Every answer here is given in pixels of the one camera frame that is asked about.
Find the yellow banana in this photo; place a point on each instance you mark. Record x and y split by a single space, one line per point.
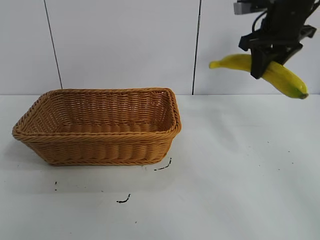
287 80

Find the woven wicker basket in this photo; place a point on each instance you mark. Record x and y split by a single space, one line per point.
100 150

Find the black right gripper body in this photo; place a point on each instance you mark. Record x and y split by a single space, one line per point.
282 25

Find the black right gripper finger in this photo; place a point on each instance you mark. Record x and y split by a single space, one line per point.
287 53
260 62

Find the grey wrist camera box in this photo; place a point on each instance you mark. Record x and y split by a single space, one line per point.
243 7

